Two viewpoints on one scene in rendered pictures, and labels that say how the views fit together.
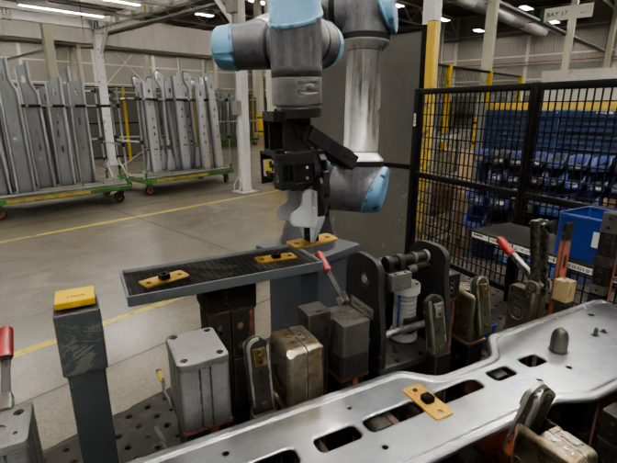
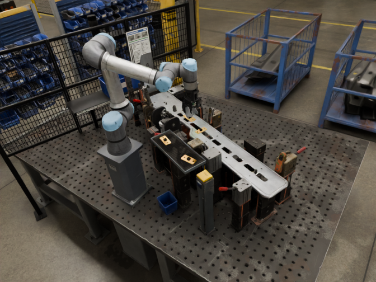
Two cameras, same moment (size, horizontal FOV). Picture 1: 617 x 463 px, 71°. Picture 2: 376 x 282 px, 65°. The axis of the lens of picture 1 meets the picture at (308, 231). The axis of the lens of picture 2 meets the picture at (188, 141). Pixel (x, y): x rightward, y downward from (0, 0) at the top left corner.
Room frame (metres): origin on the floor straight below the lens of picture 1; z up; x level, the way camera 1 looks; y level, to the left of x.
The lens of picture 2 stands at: (0.81, 1.46, 2.25)
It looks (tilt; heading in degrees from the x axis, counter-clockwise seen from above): 39 degrees down; 266
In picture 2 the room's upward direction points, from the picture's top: 5 degrees counter-clockwise
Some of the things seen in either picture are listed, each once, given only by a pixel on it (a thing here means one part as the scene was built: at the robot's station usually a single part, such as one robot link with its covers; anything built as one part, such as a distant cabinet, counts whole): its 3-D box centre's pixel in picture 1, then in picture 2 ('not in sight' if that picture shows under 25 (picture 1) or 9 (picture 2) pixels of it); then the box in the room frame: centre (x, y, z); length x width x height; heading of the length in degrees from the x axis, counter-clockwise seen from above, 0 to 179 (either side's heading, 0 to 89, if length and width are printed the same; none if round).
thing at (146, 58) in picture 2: not in sight; (148, 73); (0.93, -0.85, 1.17); 0.12 x 0.01 x 0.34; 28
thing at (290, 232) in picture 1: (308, 227); (118, 141); (1.14, 0.00, 1.15); 0.15 x 0.15 x 0.10
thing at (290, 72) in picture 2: not in sight; (272, 57); (-0.73, -2.36, 0.47); 1.20 x 0.80 x 0.95; 46
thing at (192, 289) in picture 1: (224, 270); (177, 150); (0.79, 0.16, 1.16); 0.37 x 0.14 x 0.02; 118
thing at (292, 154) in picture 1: (294, 149); (191, 97); (0.67, 0.02, 1.40); 0.09 x 0.08 x 0.12; 121
